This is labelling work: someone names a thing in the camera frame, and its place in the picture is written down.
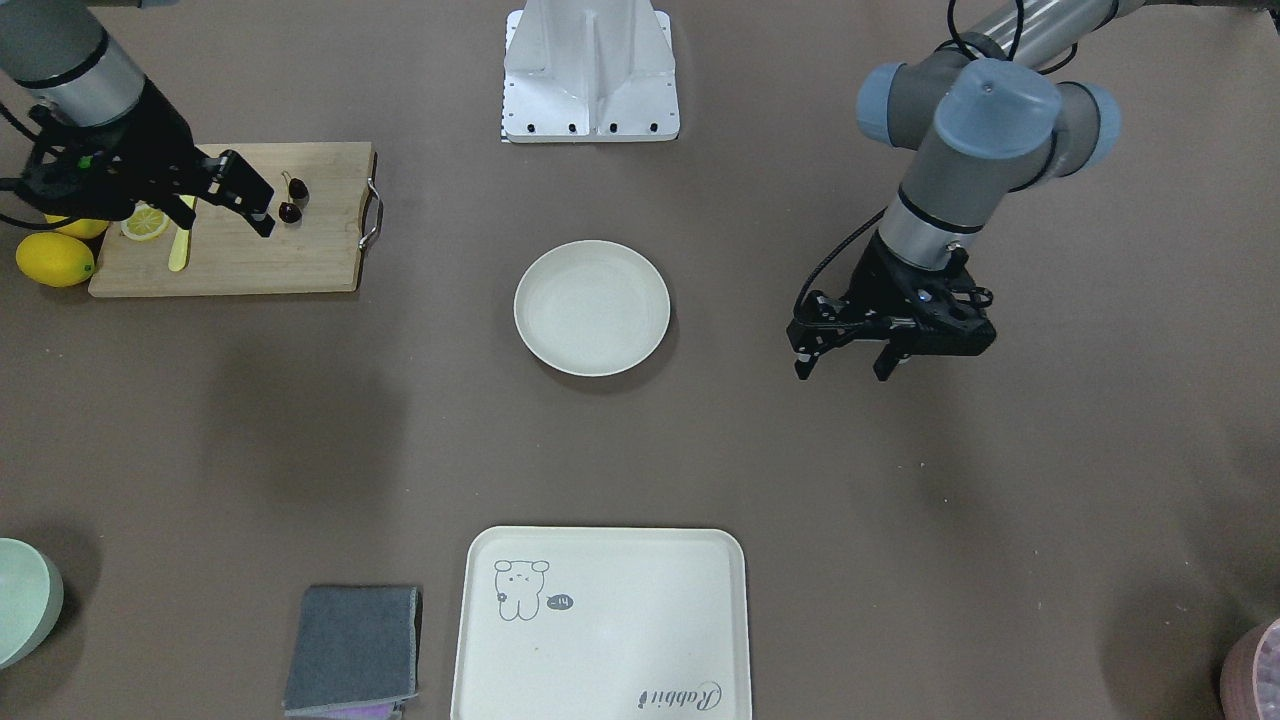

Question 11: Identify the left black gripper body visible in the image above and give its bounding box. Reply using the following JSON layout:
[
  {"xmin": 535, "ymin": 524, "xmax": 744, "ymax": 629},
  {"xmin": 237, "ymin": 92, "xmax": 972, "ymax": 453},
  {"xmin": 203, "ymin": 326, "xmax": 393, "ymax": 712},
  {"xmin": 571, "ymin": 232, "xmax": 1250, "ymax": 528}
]
[{"xmin": 786, "ymin": 231, "xmax": 997, "ymax": 360}]

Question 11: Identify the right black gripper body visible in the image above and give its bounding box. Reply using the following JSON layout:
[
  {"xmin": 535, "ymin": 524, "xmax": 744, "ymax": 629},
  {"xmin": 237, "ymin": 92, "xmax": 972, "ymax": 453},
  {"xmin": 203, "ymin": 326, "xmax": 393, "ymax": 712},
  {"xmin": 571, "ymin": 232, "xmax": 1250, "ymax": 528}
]
[{"xmin": 3, "ymin": 79, "xmax": 216, "ymax": 223}]

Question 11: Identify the beige round plate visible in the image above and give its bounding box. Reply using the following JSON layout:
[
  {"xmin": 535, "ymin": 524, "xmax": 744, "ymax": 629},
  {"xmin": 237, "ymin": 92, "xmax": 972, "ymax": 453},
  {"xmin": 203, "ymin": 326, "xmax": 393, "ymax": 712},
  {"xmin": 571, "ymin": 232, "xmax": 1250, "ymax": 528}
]
[{"xmin": 513, "ymin": 240, "xmax": 673, "ymax": 378}]

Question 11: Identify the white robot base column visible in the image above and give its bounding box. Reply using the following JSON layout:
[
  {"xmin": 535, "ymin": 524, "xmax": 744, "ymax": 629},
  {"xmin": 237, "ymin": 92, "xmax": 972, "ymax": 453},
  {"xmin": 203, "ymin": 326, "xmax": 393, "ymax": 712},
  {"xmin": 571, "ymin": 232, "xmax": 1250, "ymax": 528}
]
[{"xmin": 500, "ymin": 1, "xmax": 681, "ymax": 143}]

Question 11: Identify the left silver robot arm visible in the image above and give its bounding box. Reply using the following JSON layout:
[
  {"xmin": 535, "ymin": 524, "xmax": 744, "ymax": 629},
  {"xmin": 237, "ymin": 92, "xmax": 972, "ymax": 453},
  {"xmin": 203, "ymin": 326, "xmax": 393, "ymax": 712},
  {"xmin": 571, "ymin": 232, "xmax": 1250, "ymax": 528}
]
[{"xmin": 785, "ymin": 1, "xmax": 1142, "ymax": 380}]

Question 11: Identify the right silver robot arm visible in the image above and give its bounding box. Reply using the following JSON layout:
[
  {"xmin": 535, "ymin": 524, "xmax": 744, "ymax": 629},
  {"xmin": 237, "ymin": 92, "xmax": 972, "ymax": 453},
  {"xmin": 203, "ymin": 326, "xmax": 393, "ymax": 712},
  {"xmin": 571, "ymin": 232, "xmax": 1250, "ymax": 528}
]
[{"xmin": 1, "ymin": 1, "xmax": 275, "ymax": 237}]

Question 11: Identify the white rabbit tray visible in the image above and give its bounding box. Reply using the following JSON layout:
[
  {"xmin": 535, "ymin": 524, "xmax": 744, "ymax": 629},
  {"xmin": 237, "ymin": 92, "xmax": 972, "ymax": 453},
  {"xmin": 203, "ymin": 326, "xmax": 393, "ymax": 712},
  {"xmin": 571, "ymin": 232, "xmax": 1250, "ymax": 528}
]
[{"xmin": 451, "ymin": 527, "xmax": 754, "ymax": 719}]

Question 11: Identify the yellow lemon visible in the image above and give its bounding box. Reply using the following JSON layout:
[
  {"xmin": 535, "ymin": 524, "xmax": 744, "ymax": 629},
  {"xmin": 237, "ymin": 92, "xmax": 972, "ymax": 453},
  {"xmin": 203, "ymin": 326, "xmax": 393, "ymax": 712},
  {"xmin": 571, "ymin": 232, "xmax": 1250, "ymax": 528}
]
[
  {"xmin": 15, "ymin": 231, "xmax": 97, "ymax": 288},
  {"xmin": 45, "ymin": 214, "xmax": 113, "ymax": 240}
]

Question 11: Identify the bamboo cutting board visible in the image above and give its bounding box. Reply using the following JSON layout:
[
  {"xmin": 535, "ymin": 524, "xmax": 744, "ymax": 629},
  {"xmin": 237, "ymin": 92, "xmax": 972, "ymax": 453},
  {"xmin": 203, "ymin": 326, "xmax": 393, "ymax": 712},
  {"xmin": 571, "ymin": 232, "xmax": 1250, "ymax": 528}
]
[{"xmin": 88, "ymin": 142, "xmax": 381, "ymax": 299}]

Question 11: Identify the yellow plastic knife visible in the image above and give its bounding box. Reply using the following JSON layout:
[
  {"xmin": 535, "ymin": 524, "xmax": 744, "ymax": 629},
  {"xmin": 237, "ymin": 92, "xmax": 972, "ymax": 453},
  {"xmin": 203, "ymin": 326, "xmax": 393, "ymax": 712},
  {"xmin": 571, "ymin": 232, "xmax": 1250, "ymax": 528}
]
[{"xmin": 166, "ymin": 225, "xmax": 191, "ymax": 273}]

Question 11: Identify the mint green bowl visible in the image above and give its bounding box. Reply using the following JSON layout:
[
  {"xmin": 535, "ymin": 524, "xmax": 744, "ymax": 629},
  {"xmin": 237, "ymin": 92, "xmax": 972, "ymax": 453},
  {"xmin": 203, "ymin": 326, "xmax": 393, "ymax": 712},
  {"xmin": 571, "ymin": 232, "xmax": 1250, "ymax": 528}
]
[{"xmin": 1, "ymin": 538, "xmax": 64, "ymax": 669}]

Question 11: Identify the pink bowl with ice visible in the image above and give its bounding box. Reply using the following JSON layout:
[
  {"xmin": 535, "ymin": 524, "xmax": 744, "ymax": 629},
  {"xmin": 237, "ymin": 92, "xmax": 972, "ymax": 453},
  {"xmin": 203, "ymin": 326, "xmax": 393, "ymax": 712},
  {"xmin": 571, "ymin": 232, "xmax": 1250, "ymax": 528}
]
[{"xmin": 1219, "ymin": 619, "xmax": 1279, "ymax": 719}]

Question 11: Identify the grey folded cloth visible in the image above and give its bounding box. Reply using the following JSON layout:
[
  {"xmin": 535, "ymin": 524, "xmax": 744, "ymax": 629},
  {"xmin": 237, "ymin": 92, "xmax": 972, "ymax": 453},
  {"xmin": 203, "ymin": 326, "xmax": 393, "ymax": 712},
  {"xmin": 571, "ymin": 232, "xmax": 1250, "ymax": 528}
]
[{"xmin": 282, "ymin": 585, "xmax": 420, "ymax": 719}]

